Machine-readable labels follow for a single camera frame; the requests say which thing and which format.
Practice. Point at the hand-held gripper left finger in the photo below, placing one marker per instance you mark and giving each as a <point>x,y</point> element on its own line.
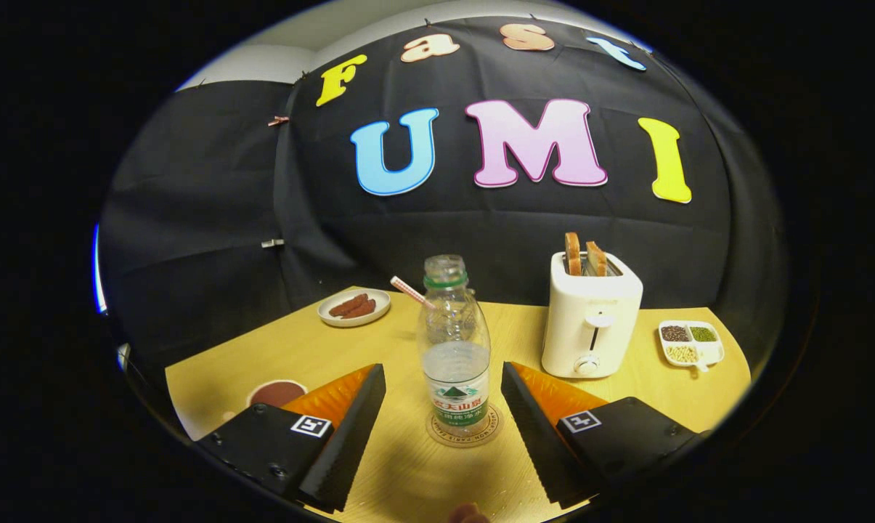
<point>350,443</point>

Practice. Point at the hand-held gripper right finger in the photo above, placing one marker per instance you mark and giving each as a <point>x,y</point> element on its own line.
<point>535,436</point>

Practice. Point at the round wooden coaster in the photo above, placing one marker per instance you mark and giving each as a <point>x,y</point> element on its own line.
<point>495,425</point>

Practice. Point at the clear plastic juice bottle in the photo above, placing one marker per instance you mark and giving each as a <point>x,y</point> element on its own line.
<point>455,363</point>

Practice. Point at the wooden table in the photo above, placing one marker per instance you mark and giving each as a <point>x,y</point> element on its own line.
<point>408,465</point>

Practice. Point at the white toaster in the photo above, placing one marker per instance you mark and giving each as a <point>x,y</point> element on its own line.
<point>589,319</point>

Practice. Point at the red sausage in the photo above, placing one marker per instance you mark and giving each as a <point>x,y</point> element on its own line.
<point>361,310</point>
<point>348,304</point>

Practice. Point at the small white plate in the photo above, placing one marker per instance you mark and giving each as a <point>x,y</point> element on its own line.
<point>379,299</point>

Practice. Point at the pink striped straw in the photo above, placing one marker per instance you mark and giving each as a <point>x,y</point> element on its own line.
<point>407,289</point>

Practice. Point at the brown toast slice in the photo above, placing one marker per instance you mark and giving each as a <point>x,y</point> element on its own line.
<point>572,254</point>
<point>596,258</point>

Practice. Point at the white divided grain dish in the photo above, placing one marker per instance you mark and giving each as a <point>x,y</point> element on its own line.
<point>709,352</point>

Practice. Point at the silver metal clip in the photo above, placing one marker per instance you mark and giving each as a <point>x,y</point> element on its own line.
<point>272,243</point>

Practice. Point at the copper metal clip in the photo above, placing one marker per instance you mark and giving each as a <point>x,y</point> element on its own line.
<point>278,120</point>

